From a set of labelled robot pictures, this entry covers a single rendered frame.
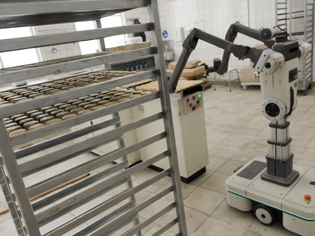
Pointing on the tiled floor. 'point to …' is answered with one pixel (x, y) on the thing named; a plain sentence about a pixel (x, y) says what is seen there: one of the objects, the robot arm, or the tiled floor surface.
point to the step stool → (228, 77)
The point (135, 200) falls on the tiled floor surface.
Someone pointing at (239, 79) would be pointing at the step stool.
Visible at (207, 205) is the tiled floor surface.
